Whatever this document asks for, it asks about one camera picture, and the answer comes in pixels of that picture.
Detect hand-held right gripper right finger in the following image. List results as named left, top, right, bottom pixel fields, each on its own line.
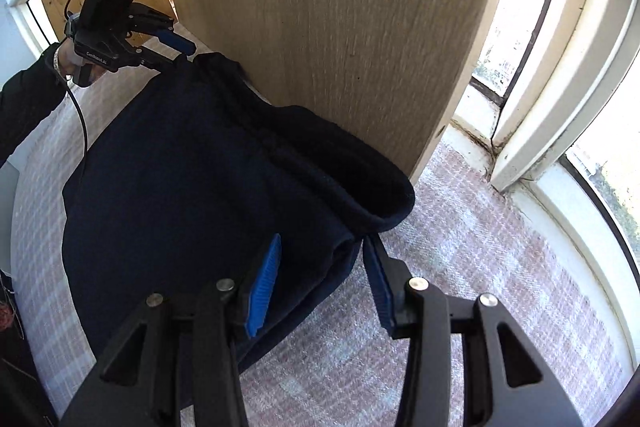
left=363, top=237, right=583, bottom=427

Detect light oak wooden board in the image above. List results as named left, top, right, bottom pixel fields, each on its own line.
left=155, top=0, right=521, bottom=185

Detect green trees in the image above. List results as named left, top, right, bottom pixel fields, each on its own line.
left=570, top=142, right=640, bottom=243

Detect pink plaid cloth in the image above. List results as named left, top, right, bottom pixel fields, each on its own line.
left=10, top=19, right=628, bottom=427

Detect person's black jacket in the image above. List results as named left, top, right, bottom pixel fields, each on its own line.
left=0, top=332, right=58, bottom=427

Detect person's left forearm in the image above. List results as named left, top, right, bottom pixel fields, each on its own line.
left=0, top=42, right=68, bottom=168

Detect person's left hand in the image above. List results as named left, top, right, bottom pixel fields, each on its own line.
left=54, top=45, right=109, bottom=89

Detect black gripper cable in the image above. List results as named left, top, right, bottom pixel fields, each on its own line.
left=62, top=0, right=93, bottom=188

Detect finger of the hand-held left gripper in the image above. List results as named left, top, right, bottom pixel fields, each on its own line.
left=130, top=6, right=196, bottom=58
left=125, top=47, right=189, bottom=74

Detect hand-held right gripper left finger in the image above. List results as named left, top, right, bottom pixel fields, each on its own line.
left=60, top=234, right=282, bottom=427

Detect navy blue sweatshirt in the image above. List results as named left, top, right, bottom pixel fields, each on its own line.
left=61, top=51, right=416, bottom=413

